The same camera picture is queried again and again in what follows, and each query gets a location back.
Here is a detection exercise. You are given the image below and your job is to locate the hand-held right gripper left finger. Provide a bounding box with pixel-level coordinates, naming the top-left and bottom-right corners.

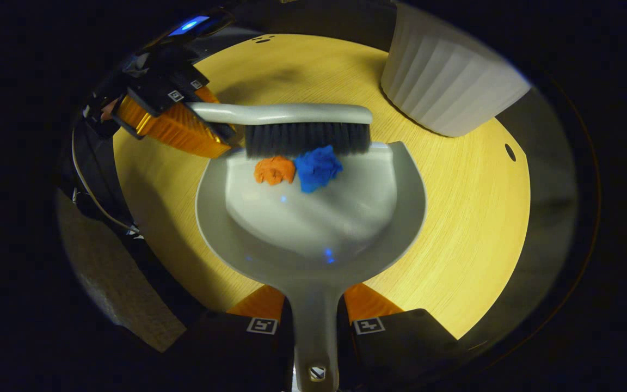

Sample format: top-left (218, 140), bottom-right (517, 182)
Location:
top-left (172, 285), bottom-right (296, 392)

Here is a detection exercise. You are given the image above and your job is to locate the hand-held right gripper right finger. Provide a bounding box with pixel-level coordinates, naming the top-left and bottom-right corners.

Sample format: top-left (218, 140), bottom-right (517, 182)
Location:
top-left (338, 283), bottom-right (467, 392)

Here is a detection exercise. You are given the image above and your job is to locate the small white broom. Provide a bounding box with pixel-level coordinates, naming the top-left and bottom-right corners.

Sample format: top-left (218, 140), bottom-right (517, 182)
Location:
top-left (186, 102), bottom-right (374, 158)

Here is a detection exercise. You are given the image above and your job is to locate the orange trash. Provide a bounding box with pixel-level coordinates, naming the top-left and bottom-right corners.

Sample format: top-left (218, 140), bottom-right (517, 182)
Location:
top-left (254, 156), bottom-right (297, 186)

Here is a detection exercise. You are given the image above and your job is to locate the blue trash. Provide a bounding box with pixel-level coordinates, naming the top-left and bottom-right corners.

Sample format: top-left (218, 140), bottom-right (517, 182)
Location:
top-left (293, 145), bottom-right (343, 193)

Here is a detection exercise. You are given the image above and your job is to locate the white plastic dustpan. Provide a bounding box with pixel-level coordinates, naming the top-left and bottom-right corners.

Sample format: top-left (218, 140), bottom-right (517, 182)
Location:
top-left (195, 140), bottom-right (428, 392)

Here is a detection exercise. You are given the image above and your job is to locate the white ribbed garbage bin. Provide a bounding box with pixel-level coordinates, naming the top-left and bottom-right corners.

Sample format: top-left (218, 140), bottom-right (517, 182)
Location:
top-left (380, 3), bottom-right (532, 138)

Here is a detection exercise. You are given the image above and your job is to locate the thin grey cable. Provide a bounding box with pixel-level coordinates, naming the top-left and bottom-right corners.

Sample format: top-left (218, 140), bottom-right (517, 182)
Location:
top-left (71, 128), bottom-right (143, 237)

